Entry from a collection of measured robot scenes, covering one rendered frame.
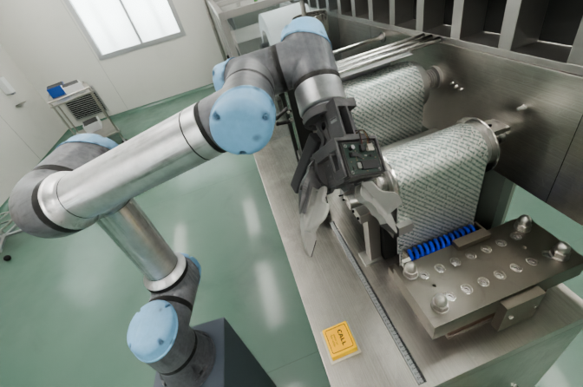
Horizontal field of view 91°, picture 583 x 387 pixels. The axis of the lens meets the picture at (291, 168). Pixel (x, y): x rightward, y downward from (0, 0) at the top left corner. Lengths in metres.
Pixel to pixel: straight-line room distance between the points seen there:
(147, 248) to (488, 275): 0.81
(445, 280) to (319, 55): 0.61
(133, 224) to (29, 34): 6.01
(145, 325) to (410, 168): 0.71
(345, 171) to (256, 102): 0.14
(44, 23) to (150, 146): 6.12
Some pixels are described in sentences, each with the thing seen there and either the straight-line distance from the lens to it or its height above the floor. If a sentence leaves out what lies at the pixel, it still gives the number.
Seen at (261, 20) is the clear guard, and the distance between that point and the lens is 1.49.
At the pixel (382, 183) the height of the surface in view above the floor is 1.27.
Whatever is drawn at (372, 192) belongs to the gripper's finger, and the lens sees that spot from 0.44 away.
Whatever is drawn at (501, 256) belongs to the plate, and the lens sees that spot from 0.90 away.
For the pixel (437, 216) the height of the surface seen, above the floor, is 1.11.
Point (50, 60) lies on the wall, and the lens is 6.62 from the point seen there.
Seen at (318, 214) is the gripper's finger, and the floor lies 1.47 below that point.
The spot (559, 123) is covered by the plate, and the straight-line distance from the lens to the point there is 0.80.
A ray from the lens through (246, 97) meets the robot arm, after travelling 0.33.
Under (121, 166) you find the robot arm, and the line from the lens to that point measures 0.44.
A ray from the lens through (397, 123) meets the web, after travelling 0.91.
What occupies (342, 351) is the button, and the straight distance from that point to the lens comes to 0.86.
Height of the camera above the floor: 1.73
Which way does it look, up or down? 36 degrees down
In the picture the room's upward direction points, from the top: 16 degrees counter-clockwise
